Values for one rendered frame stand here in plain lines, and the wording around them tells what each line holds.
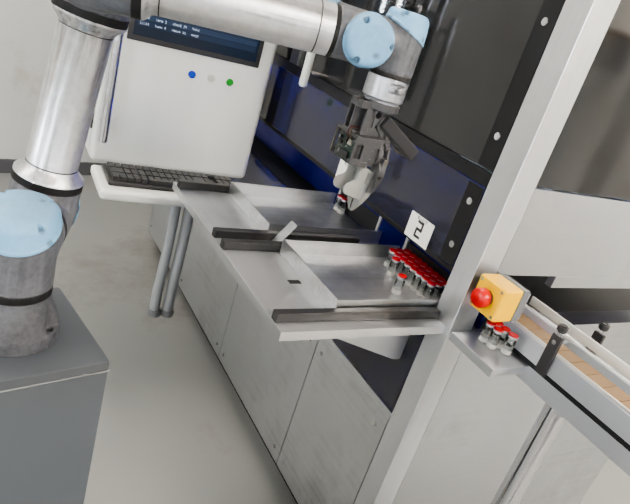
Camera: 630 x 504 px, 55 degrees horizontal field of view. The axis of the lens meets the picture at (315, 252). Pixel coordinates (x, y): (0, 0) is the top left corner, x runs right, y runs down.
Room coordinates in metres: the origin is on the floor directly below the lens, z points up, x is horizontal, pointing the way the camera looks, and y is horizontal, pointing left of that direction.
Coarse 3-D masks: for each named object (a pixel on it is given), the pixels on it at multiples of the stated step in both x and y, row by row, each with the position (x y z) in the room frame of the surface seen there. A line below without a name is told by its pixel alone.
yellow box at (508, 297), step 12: (492, 276) 1.13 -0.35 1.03; (504, 276) 1.15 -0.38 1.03; (492, 288) 1.10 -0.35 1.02; (504, 288) 1.08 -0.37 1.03; (516, 288) 1.11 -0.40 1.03; (492, 300) 1.09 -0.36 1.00; (504, 300) 1.08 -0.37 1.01; (516, 300) 1.10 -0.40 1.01; (480, 312) 1.10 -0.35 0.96; (492, 312) 1.08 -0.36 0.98; (504, 312) 1.09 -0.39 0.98; (516, 312) 1.11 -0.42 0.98
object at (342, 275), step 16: (288, 240) 1.27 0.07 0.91; (304, 240) 1.30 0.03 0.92; (288, 256) 1.23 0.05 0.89; (304, 256) 1.29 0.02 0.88; (320, 256) 1.32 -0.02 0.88; (336, 256) 1.35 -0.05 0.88; (352, 256) 1.38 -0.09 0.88; (368, 256) 1.41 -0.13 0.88; (384, 256) 1.44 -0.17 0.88; (304, 272) 1.17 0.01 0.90; (320, 272) 1.23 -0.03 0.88; (336, 272) 1.25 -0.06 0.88; (352, 272) 1.28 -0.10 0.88; (368, 272) 1.31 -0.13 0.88; (384, 272) 1.34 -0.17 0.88; (320, 288) 1.11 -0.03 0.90; (336, 288) 1.17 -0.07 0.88; (352, 288) 1.20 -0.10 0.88; (368, 288) 1.22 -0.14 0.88; (384, 288) 1.25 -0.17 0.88; (336, 304) 1.06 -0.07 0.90; (352, 304) 1.08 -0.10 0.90; (368, 304) 1.10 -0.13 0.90; (384, 304) 1.12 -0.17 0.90; (400, 304) 1.15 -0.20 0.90; (416, 304) 1.17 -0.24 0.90; (432, 304) 1.20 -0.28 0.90
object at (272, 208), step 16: (240, 192) 1.49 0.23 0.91; (256, 192) 1.59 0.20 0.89; (272, 192) 1.62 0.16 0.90; (288, 192) 1.65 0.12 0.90; (304, 192) 1.68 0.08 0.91; (320, 192) 1.71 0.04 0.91; (256, 208) 1.41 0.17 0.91; (272, 208) 1.53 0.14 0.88; (288, 208) 1.57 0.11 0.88; (304, 208) 1.61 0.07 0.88; (320, 208) 1.66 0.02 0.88; (256, 224) 1.38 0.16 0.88; (272, 224) 1.34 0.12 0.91; (304, 224) 1.49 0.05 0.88; (320, 224) 1.53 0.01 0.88; (336, 224) 1.57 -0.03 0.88; (352, 224) 1.61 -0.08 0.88; (368, 240) 1.51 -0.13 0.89
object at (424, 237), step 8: (416, 216) 1.33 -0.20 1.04; (408, 224) 1.34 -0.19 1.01; (416, 224) 1.32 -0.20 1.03; (432, 224) 1.28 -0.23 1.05; (408, 232) 1.33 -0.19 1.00; (416, 232) 1.31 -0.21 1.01; (424, 232) 1.29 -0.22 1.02; (432, 232) 1.28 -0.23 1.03; (416, 240) 1.31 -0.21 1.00; (424, 240) 1.29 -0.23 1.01; (424, 248) 1.28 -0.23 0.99
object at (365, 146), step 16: (352, 96) 1.09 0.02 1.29; (352, 112) 1.09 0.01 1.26; (368, 112) 1.07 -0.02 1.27; (384, 112) 1.10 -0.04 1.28; (352, 128) 1.06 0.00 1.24; (368, 128) 1.08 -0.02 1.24; (336, 144) 1.10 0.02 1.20; (352, 144) 1.06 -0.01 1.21; (368, 144) 1.06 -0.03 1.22; (384, 144) 1.09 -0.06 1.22; (352, 160) 1.05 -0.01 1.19; (368, 160) 1.08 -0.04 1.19
